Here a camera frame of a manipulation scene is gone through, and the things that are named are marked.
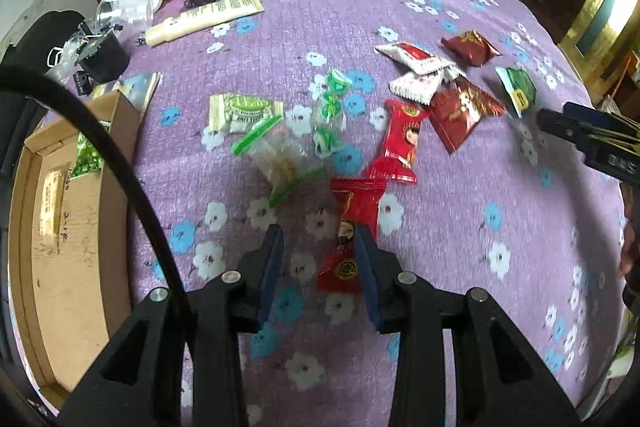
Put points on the clear plastic bag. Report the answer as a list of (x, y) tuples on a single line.
[(65, 57)]

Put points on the white and green snack packet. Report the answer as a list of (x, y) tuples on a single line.
[(240, 112)]

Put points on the dark green snack packet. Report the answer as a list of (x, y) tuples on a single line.
[(520, 89)]

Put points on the blue booklet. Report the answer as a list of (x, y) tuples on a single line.
[(140, 87)]

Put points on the bright green snack packet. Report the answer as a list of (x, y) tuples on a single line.
[(87, 154)]

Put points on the white packet with red label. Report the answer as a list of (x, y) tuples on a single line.
[(415, 57)]

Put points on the gold framed panel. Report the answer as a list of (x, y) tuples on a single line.
[(600, 7)]

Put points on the white patterned snack packet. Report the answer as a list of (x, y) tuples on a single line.
[(417, 87)]

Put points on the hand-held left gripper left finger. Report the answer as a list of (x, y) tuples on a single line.
[(270, 267)]

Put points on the clear bag of green candies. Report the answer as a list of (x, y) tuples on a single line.
[(330, 107)]

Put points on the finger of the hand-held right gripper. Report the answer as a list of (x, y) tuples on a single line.
[(582, 109), (565, 127)]

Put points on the clear plastic cup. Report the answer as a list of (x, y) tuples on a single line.
[(125, 12)]

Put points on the cream tube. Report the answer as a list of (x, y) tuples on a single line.
[(200, 19)]

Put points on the person's right forearm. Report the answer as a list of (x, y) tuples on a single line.
[(631, 252)]

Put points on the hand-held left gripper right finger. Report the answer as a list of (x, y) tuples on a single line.
[(367, 277)]

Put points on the black container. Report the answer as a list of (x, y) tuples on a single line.
[(105, 57)]

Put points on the dark red snack packet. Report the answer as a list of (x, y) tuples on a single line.
[(462, 112), (470, 47)]

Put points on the brown cardboard box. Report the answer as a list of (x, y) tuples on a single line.
[(65, 287)]

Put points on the purple floral tablecloth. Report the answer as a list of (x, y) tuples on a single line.
[(450, 232)]

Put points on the zip bag of crackers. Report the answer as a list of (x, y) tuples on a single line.
[(280, 157)]

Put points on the beige snack bar packet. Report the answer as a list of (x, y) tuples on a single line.
[(52, 207)]

